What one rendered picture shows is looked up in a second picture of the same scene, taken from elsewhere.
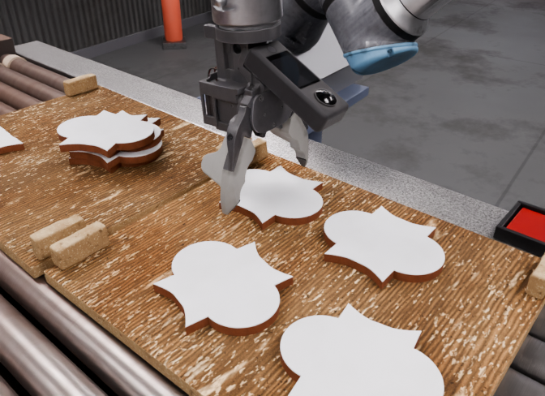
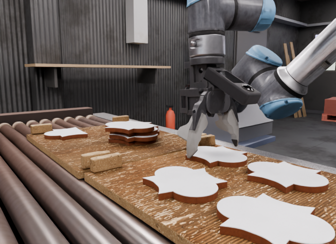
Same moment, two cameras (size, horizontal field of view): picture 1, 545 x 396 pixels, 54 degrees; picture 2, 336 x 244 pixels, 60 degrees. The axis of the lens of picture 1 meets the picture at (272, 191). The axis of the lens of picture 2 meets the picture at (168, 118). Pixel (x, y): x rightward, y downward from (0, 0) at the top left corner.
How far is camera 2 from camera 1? 0.18 m
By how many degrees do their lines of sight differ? 25
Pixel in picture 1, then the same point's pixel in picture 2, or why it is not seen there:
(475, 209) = not seen: outside the picture
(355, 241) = (267, 171)
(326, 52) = (250, 114)
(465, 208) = not seen: outside the picture
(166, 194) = (156, 153)
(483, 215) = not seen: outside the picture
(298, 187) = (232, 152)
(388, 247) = (289, 175)
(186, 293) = (161, 182)
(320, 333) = (244, 202)
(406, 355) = (305, 216)
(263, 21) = (215, 52)
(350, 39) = (263, 97)
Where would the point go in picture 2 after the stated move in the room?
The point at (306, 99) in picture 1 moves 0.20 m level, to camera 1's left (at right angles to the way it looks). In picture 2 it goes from (236, 86) to (132, 85)
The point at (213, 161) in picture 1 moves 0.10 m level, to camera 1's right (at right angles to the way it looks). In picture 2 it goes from (184, 129) to (233, 130)
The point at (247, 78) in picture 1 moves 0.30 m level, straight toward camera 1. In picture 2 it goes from (205, 84) to (200, 96)
